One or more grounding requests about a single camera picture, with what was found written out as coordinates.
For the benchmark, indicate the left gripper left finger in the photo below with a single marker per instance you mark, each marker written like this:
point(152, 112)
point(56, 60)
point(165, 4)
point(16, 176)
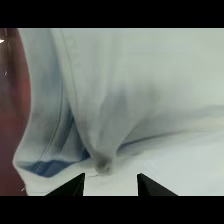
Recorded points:
point(72, 188)

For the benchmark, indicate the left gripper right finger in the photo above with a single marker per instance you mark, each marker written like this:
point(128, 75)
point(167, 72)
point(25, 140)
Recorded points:
point(150, 188)

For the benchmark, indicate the white shirt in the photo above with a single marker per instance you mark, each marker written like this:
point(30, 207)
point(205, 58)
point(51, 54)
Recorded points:
point(133, 100)

